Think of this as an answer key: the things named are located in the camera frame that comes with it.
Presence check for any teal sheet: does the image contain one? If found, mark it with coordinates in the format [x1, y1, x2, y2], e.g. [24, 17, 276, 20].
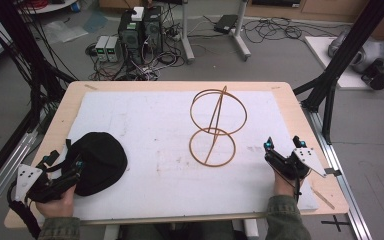
[82, 11, 109, 34]

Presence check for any aluminium rail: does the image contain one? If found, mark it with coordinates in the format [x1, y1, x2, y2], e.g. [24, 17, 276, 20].
[300, 102, 374, 240]
[0, 130, 40, 223]

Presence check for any white table leg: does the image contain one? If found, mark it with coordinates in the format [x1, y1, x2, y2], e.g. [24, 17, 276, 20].
[103, 224, 122, 240]
[242, 218, 260, 240]

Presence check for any wooden stick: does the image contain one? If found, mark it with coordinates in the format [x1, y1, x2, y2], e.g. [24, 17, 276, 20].
[312, 187, 336, 211]

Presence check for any person's left hand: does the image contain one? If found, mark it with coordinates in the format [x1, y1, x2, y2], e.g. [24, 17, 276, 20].
[35, 185, 78, 220]

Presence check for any black frame post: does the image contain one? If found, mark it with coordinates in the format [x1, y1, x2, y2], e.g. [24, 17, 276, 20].
[292, 0, 384, 145]
[0, 0, 78, 143]

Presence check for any black computer tower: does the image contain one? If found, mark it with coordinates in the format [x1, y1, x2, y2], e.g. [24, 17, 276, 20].
[117, 9, 145, 65]
[142, 5, 164, 55]

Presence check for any person's right hand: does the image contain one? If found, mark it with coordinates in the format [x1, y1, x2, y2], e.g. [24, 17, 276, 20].
[272, 168, 306, 198]

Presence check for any small grey clamp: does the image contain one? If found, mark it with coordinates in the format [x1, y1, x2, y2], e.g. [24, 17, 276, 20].
[324, 167, 343, 178]

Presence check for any tangle of black floor cables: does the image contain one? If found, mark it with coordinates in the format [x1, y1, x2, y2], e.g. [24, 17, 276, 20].
[242, 15, 346, 45]

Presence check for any wooden ring hat stand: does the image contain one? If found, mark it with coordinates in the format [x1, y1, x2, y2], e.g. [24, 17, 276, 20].
[188, 85, 249, 168]

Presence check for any black device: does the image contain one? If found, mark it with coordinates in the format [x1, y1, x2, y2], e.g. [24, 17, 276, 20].
[360, 59, 384, 91]

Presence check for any tangle of cables by computers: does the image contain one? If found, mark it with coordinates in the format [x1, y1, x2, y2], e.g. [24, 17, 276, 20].
[85, 31, 189, 82]

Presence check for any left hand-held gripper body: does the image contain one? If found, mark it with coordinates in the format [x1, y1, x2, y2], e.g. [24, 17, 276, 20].
[14, 163, 82, 204]

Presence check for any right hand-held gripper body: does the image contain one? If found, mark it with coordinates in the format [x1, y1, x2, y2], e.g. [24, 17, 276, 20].
[265, 147, 328, 181]

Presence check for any grey desk leg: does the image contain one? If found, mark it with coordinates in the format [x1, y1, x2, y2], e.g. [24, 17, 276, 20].
[179, 0, 196, 65]
[230, 0, 252, 62]

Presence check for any clear plastic sheet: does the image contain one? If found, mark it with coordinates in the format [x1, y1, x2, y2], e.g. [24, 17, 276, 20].
[42, 19, 90, 45]

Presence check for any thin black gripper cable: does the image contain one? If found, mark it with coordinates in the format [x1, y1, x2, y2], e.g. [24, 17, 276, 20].
[291, 175, 304, 205]

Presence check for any flat black box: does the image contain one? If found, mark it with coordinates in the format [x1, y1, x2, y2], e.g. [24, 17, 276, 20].
[213, 14, 239, 35]

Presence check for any black cap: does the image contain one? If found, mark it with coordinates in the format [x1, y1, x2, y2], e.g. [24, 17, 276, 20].
[51, 131, 129, 197]

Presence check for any grey power supply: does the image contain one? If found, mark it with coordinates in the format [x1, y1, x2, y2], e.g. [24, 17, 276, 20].
[95, 35, 110, 63]
[105, 35, 122, 63]

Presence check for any small white box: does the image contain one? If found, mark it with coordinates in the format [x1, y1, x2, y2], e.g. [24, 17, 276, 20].
[131, 6, 145, 22]

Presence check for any round white table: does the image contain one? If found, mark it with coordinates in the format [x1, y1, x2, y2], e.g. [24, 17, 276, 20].
[17, 0, 78, 15]

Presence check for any grey robot shell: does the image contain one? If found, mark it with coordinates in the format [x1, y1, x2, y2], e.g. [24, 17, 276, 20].
[327, 30, 384, 75]

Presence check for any white platform board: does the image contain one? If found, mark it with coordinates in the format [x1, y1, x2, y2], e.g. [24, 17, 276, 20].
[304, 35, 384, 91]

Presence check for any white foam mat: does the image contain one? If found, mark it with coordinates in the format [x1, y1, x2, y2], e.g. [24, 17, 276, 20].
[42, 90, 320, 222]

